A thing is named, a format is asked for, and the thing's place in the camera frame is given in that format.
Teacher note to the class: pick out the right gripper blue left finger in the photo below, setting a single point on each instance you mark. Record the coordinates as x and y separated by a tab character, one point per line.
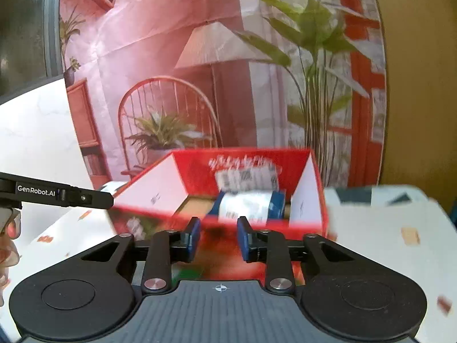
190	238

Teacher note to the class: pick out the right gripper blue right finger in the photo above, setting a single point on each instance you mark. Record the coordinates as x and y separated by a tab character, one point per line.
248	241

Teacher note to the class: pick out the blue white packet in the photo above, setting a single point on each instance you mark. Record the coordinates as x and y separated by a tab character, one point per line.
258	206

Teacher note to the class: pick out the red strawberry cardboard box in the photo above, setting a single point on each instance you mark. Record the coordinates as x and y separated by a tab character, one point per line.
275	189

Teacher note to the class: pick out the printed living room backdrop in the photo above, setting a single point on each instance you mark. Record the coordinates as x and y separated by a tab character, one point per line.
145	77

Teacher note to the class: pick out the person's left hand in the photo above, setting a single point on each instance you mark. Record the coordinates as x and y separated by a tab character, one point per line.
10	230

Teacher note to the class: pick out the white patterned table mat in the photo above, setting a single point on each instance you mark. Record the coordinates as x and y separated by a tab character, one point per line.
401	229

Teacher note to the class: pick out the yellow wooden board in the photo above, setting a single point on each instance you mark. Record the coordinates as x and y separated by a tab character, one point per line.
420	145

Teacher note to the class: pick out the dark window frame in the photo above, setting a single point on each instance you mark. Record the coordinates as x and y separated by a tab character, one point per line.
30	45

